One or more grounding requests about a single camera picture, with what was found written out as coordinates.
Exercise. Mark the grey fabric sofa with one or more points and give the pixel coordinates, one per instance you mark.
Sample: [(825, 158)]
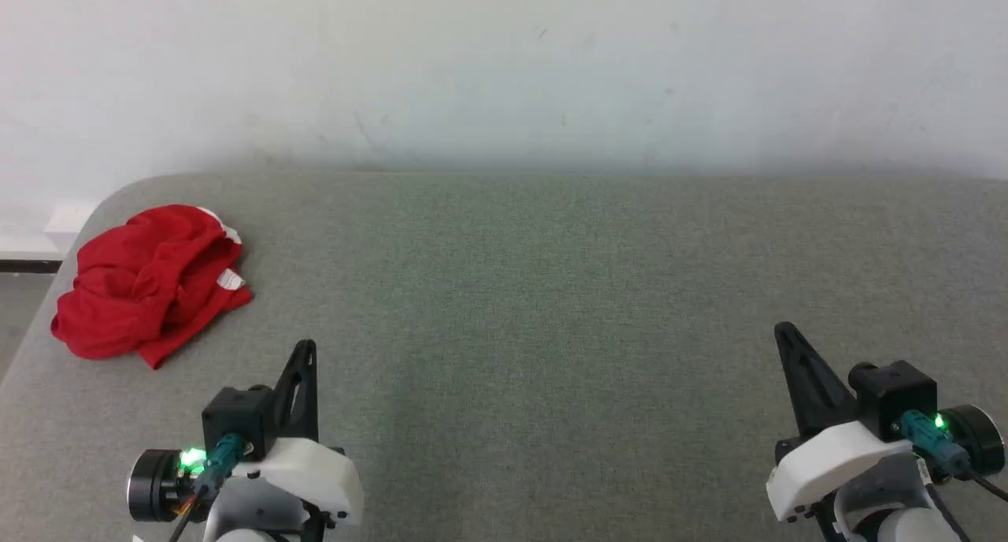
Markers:
[(551, 306)]

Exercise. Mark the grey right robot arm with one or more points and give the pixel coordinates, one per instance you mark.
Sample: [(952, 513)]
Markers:
[(890, 510)]

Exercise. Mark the black baseboard strip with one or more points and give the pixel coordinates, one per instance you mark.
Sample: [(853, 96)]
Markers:
[(27, 266)]

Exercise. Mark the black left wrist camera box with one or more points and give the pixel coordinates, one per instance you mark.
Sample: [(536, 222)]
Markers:
[(236, 420)]

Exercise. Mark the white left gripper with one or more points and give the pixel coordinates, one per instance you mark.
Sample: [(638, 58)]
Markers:
[(315, 475)]

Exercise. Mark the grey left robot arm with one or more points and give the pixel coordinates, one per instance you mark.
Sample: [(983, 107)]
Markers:
[(252, 510)]

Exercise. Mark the white wall trunking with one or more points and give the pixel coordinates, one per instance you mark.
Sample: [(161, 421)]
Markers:
[(47, 231)]

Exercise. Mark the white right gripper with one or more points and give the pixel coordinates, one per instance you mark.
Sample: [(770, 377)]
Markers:
[(835, 459)]

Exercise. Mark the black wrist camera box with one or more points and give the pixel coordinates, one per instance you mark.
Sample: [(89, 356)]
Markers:
[(894, 392), (236, 420)]

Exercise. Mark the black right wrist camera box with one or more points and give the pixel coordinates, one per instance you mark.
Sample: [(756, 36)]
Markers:
[(894, 392)]

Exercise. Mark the red shorts with white trim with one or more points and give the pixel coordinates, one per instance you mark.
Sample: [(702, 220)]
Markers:
[(134, 290)]

